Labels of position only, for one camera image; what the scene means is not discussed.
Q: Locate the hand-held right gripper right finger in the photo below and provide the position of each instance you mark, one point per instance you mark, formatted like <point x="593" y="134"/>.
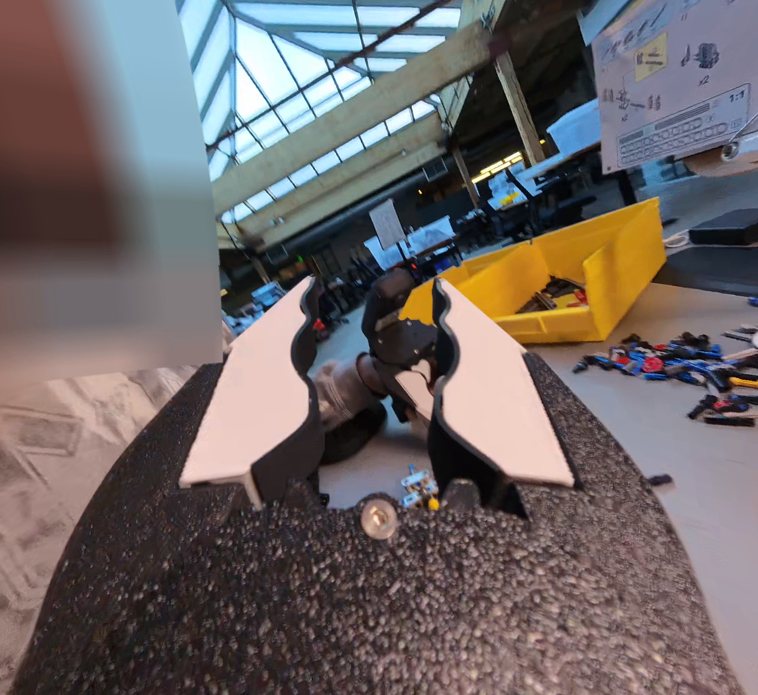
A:
<point x="497" y="410"/>

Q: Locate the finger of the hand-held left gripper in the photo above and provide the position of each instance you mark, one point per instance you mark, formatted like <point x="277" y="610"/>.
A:
<point x="414" y="390"/>

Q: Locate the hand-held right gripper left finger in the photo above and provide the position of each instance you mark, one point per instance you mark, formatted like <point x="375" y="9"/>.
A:
<point x="254" y="405"/>

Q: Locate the clear engine block yellow crankshaft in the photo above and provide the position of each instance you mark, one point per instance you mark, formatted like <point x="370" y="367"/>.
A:
<point x="417" y="485"/>

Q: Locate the person's left forearm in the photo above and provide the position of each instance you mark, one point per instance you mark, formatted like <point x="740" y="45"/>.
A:
<point x="343" y="387"/>

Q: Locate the black mesh cushion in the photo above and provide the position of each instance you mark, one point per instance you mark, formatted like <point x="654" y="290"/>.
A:
<point x="355" y="440"/>

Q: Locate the white sign on stand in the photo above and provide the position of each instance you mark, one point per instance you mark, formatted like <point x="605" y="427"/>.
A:
<point x="386" y="224"/>

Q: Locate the heap of black beams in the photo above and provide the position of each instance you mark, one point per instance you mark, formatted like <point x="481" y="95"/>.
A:
<point x="545" y="298"/>

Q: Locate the pile of mixed brick parts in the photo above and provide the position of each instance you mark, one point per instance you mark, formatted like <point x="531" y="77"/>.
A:
<point x="651" y="363"/>

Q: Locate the black loose pin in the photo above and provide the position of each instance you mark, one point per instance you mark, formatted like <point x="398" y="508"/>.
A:
<point x="660" y="478"/>

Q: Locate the yellow bin with brick parts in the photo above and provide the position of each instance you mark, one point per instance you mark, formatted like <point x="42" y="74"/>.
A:
<point x="622" y="268"/>

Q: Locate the person's torso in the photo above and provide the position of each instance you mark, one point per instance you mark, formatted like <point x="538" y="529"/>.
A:
<point x="47" y="440"/>

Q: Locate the black power adapter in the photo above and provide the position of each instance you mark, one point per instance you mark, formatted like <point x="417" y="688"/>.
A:
<point x="728" y="227"/>

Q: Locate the printed instruction sheet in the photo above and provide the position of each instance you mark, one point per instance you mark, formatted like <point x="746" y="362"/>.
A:
<point x="669" y="85"/>

